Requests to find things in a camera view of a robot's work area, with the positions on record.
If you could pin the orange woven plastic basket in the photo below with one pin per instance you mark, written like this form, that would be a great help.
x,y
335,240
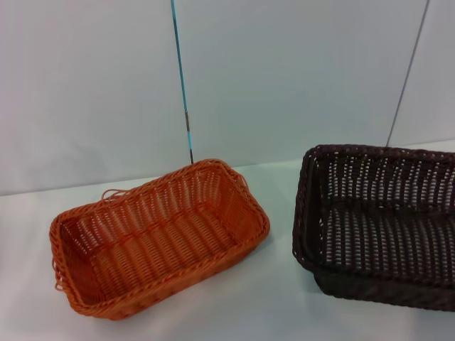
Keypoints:
x,y
156,248

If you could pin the dark brown woven basket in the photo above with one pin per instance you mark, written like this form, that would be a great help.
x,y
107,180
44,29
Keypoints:
x,y
377,241

